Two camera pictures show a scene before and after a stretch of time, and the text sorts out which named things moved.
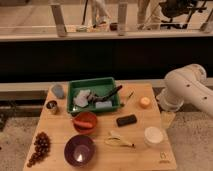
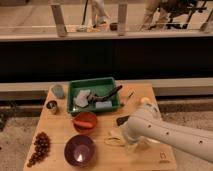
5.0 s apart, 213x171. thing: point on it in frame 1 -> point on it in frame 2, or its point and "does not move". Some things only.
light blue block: [104, 104] does not move
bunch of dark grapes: [42, 147] does not move
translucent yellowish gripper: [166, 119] -> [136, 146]
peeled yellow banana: [114, 138] does not move
